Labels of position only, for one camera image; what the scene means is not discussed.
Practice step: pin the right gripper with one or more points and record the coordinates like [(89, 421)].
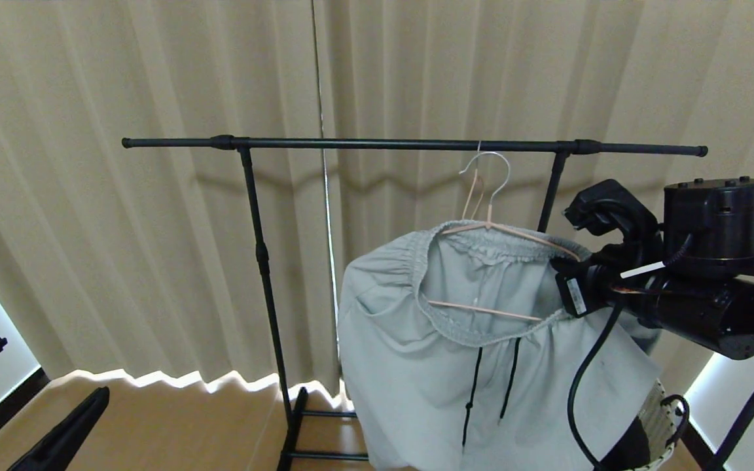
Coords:
[(698, 307)]

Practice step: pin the pink clothes hanger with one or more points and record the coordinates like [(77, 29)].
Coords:
[(475, 186), (527, 235)]

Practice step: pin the pale grey shorts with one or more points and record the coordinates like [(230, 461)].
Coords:
[(416, 392)]

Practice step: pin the white laundry basket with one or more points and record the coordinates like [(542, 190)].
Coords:
[(655, 425)]

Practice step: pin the black clothes rack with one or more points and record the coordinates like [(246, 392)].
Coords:
[(383, 143)]

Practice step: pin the beige curtain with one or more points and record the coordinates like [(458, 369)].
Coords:
[(122, 65)]

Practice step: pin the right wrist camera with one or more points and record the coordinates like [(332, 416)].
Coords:
[(612, 206)]

